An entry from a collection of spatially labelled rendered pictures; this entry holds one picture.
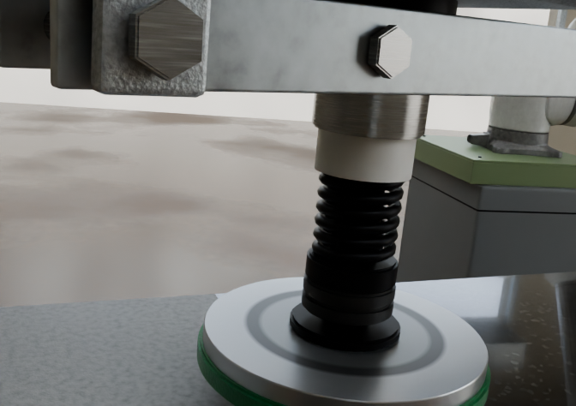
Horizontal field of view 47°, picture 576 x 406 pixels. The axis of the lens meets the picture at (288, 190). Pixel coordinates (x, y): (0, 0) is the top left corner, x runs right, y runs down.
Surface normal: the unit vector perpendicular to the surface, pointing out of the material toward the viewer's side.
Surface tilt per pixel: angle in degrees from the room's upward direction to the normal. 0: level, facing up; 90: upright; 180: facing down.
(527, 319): 0
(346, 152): 90
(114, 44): 90
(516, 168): 90
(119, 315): 0
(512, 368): 0
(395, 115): 90
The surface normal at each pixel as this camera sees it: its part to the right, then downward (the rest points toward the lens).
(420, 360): 0.09, -0.97
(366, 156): -0.07, 0.22
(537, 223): 0.23, 0.23
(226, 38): 0.57, 0.23
